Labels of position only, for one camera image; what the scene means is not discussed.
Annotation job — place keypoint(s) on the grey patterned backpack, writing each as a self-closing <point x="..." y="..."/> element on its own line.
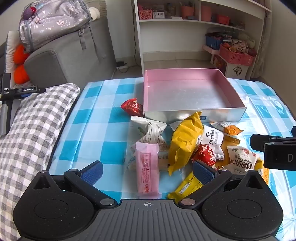
<point x="53" y="25"/>

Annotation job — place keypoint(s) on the yellow orange snack packet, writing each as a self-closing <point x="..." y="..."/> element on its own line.
<point x="262" y="170"/>

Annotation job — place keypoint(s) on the large white snack packet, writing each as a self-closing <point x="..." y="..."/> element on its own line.
<point x="150" y="132"/>

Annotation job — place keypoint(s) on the black device on stand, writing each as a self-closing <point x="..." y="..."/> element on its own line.
<point x="7" y="97"/>

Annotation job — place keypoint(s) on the long orange gold packet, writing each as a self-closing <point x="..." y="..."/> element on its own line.
<point x="230" y="143"/>

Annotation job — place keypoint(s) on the small silver white packet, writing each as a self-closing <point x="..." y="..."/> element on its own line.
<point x="174" y="125"/>

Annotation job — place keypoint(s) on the small orange and white packet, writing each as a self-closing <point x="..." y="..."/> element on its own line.
<point x="227" y="128"/>

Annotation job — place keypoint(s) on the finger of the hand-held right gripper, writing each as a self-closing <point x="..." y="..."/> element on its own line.
<point x="256" y="142"/>
<point x="283" y="139"/>

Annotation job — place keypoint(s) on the small red basket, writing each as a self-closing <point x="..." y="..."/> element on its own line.
<point x="223" y="19"/>

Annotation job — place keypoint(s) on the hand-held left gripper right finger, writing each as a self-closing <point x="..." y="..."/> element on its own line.
<point x="203" y="172"/>

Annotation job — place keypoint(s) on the white packet with black print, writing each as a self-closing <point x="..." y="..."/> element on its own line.
<point x="212" y="139"/>

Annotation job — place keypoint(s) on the white nut snack packet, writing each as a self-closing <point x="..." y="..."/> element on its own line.
<point x="240" y="160"/>

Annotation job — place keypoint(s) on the clear bun packet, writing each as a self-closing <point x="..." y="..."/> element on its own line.
<point x="163" y="160"/>

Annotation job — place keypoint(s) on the white cushion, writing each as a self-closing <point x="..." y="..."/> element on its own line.
<point x="11" y="51"/>

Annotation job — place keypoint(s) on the pale green plush toy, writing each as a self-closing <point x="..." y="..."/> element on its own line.
<point x="247" y="39"/>

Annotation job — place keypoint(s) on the grey sofa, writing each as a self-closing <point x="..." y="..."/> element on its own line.
<point x="69" y="60"/>

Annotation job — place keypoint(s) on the pink wafer packet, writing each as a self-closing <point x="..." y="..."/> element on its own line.
<point x="146" y="171"/>

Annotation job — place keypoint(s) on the large yellow snack packet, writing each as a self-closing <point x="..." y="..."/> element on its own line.
<point x="185" y="141"/>

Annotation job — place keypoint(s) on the pink plastic pot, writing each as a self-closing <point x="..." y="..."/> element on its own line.
<point x="206" y="12"/>
<point x="187" y="12"/>

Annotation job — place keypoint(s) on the stack of books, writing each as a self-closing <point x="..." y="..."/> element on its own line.
<point x="102" y="4"/>

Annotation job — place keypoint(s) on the white labelled box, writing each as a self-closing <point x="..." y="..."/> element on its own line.
<point x="158" y="14"/>

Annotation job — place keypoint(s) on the small red candy packet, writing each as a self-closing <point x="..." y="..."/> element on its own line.
<point x="204" y="154"/>

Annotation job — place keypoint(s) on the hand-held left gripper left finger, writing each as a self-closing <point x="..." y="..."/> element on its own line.
<point x="92" y="172"/>

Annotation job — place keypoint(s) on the large pink plastic basket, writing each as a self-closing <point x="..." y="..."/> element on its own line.
<point x="235" y="58"/>

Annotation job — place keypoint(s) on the pink and silver cardboard box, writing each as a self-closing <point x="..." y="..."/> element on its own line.
<point x="189" y="92"/>

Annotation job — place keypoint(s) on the white bookshelf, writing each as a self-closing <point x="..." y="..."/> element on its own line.
<point x="171" y="34"/>

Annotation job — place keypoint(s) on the white carved storage box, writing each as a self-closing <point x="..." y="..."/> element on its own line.
<point x="238" y="70"/>

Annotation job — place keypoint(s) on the white plush toy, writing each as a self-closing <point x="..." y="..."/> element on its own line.
<point x="95" y="13"/>

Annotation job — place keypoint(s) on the grey checked cloth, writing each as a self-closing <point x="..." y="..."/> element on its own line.
<point x="34" y="129"/>

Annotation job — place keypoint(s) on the red snack packet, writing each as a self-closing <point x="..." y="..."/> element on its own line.
<point x="132" y="107"/>

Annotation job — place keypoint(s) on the small pink perforated basket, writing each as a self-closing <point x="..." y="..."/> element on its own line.
<point x="145" y="14"/>

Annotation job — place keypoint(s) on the power strip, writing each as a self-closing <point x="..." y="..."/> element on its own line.
<point x="121" y="66"/>

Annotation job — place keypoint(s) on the blue checked tablecloth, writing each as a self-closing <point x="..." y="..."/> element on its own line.
<point x="104" y="129"/>

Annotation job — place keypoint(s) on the orange plush toy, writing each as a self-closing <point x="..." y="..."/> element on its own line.
<point x="19" y="71"/>

